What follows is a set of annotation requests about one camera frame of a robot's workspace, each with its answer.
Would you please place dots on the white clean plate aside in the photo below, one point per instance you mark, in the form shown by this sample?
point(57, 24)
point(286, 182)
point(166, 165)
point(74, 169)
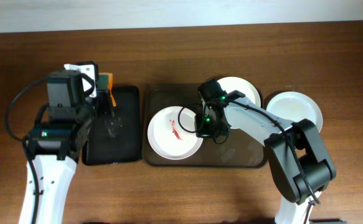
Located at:
point(296, 106)

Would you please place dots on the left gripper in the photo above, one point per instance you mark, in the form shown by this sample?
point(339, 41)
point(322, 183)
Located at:
point(105, 101)

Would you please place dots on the small black tray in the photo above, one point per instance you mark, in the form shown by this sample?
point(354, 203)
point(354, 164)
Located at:
point(116, 137)

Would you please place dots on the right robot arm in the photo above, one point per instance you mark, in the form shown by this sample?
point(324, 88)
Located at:
point(300, 164)

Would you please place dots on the white plate red stain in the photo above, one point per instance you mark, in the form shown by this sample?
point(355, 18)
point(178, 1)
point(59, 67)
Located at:
point(168, 133)

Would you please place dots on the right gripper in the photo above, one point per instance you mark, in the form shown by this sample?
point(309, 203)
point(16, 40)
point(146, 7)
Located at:
point(212, 123)

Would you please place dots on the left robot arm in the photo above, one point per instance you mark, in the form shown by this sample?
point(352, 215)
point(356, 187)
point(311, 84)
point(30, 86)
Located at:
point(60, 132)

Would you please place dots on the large brown tray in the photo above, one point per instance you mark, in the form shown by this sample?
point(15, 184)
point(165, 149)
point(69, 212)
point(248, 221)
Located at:
point(238, 151)

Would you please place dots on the green orange sponge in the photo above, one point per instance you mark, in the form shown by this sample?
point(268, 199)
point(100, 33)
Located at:
point(105, 83)

